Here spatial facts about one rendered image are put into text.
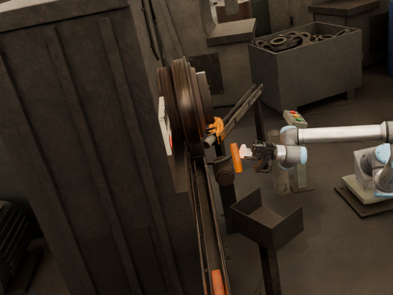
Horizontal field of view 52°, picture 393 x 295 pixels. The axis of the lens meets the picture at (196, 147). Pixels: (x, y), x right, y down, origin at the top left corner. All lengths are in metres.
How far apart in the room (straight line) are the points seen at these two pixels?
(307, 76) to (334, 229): 2.00
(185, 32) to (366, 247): 3.10
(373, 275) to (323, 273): 0.28
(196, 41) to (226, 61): 0.42
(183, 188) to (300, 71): 2.77
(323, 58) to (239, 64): 0.95
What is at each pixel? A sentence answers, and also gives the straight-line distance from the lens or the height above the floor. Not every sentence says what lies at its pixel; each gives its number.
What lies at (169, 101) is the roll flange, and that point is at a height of 1.20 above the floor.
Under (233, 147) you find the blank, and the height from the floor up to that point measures 0.90.
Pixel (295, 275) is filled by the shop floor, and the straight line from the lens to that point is 2.60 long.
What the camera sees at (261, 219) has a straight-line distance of 2.04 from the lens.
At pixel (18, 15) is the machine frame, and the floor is 1.73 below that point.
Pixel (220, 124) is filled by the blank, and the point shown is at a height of 0.72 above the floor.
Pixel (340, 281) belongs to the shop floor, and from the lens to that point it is 2.57.
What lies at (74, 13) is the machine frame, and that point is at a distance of 1.58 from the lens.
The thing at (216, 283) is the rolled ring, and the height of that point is 0.75.
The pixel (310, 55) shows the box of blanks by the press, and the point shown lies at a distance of 4.41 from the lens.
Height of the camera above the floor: 1.84
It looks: 26 degrees down
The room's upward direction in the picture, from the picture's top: 12 degrees counter-clockwise
